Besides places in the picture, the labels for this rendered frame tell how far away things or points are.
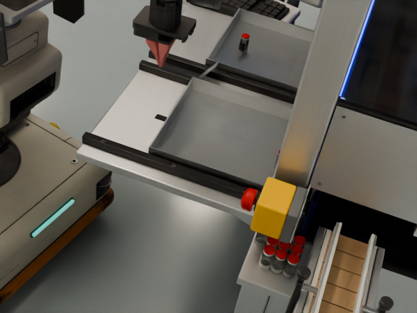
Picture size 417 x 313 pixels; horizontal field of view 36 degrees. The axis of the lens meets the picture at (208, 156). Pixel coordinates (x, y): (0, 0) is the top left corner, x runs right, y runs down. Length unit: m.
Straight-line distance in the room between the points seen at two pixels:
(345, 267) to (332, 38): 0.42
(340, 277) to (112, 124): 0.58
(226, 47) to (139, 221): 0.91
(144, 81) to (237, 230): 1.00
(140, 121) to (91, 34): 1.84
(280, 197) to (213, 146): 0.32
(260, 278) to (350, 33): 0.47
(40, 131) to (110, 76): 0.77
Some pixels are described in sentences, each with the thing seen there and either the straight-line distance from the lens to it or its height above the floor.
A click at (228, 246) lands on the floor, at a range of 2.31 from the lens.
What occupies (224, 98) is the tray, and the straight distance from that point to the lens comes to 1.48.
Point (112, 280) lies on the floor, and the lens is 2.19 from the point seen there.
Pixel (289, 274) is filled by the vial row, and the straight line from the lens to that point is 1.16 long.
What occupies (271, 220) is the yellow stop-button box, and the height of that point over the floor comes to 1.00.
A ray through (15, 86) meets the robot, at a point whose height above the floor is 0.78.
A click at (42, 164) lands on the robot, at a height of 0.28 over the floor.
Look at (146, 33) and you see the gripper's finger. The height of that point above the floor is 1.16.
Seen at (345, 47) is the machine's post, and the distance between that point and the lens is 0.95.
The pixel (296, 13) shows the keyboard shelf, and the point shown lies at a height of 0.80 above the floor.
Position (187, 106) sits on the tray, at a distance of 1.45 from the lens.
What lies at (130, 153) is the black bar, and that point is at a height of 0.90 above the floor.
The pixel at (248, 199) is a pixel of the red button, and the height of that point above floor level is 1.01.
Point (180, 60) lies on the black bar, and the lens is 1.55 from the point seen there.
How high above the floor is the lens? 1.81
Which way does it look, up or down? 44 degrees down
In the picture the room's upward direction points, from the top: 10 degrees clockwise
